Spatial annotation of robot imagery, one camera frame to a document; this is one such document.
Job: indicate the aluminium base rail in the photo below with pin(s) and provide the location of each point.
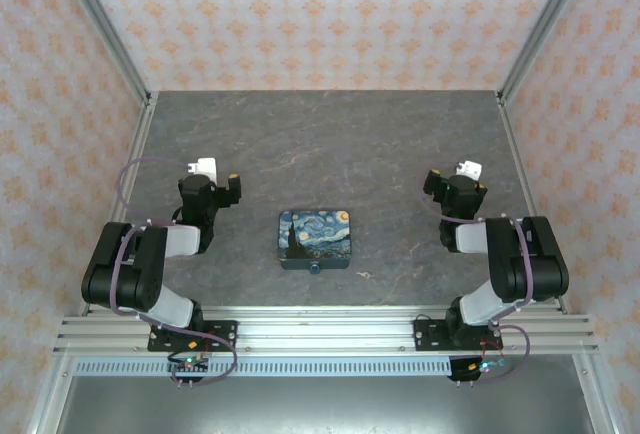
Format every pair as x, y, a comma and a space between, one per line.
325, 331

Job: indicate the grey metal lower panel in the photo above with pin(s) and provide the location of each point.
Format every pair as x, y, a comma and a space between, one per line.
320, 406

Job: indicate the small metal key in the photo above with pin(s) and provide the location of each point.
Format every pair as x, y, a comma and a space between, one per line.
365, 275

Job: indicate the aluminium corner post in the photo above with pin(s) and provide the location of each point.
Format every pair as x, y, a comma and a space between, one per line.
102, 24
545, 24

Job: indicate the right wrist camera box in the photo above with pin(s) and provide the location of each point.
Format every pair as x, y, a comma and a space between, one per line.
471, 168

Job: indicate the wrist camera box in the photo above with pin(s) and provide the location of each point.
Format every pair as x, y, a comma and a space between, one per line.
471, 168
205, 166

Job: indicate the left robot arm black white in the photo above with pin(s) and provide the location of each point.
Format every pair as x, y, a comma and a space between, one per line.
135, 274

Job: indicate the starry night painted tin box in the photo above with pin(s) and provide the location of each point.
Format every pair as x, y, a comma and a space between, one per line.
316, 234

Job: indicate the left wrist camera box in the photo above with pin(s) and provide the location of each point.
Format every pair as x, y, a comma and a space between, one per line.
205, 166

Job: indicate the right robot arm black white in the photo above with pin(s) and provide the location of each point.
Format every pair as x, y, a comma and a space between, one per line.
510, 264

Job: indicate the aluminium table side rail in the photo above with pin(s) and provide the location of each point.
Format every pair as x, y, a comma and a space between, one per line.
137, 154
517, 154

